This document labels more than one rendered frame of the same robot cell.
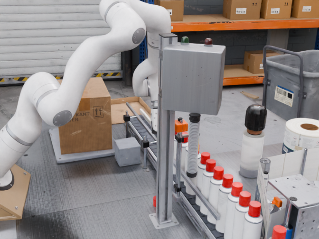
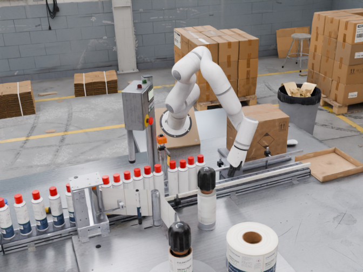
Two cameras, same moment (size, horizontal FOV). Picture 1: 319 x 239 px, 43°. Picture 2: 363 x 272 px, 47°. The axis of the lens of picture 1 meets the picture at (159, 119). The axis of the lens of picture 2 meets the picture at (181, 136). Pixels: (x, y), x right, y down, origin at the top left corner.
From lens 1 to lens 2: 242 cm
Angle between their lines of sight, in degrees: 80
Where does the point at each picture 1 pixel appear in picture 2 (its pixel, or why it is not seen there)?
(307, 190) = (82, 182)
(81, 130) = (232, 138)
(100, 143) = not seen: hidden behind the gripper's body
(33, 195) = (179, 149)
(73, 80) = (174, 89)
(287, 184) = (91, 177)
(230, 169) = not seen: hidden behind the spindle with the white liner
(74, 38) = not seen: outside the picture
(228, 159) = (229, 214)
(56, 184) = (192, 154)
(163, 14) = (204, 68)
